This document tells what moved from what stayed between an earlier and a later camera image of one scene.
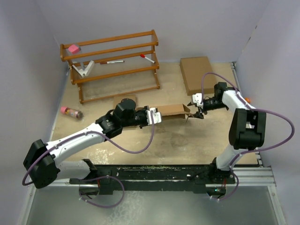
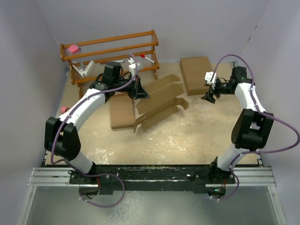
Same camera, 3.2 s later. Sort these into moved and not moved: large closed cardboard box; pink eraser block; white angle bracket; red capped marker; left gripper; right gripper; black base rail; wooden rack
Moved: right gripper; left gripper
Not moved: large closed cardboard box; pink eraser block; red capped marker; black base rail; white angle bracket; wooden rack
